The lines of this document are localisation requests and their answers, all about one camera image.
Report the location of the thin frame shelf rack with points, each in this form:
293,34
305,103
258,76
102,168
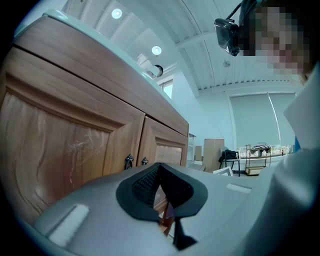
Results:
257,157

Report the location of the round ceiling light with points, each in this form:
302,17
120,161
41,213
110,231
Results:
116,13
156,50

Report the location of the brown wooden cabinet door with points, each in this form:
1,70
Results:
62,137
170,152

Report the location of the tall glass window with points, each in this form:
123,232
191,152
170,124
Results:
167,88

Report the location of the wooden cabinet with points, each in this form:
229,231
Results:
100,75

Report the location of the chair with black bag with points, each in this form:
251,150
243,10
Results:
230,157

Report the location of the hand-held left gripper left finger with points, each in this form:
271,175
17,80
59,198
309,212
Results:
100,212

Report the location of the round ceiling sensor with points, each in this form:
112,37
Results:
226,63

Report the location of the person's blue shirt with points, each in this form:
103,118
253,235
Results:
297,145

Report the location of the tall cardboard box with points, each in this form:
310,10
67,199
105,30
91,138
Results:
213,155

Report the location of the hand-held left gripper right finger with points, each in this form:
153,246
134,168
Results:
225,205

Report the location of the grey roller blind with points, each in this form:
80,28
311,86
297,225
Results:
255,120

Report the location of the black head-mounted camera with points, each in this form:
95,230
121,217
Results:
226,35

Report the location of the person's face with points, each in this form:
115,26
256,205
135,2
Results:
275,37

